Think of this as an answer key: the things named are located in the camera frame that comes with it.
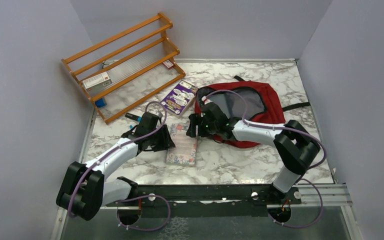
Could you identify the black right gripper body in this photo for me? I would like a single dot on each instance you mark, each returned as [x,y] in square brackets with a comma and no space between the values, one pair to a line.
[204,128]

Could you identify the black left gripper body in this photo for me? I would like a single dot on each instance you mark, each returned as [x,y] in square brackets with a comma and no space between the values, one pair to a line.
[160,139]

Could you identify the red student backpack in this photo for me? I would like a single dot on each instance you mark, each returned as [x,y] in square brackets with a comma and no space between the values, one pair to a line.
[263,103]

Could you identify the purple comic book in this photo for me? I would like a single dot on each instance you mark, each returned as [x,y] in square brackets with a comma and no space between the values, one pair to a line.
[177,101]

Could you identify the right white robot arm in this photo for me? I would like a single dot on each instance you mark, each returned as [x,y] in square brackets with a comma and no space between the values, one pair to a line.
[295,146]

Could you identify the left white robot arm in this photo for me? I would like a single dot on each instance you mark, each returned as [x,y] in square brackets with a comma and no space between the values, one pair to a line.
[106,169]

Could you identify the black marker pen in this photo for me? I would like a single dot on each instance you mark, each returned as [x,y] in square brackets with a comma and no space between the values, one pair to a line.
[133,117]

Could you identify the blue small object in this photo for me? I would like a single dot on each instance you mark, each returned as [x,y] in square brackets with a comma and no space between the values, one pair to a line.
[100,103]

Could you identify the orange wooden shelf rack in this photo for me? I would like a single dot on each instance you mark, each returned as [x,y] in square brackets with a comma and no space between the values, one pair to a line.
[139,60]

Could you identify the white red small box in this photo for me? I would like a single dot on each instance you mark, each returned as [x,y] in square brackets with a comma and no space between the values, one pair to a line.
[97,82]

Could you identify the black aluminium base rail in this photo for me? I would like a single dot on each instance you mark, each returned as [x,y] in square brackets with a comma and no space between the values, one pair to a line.
[198,201]

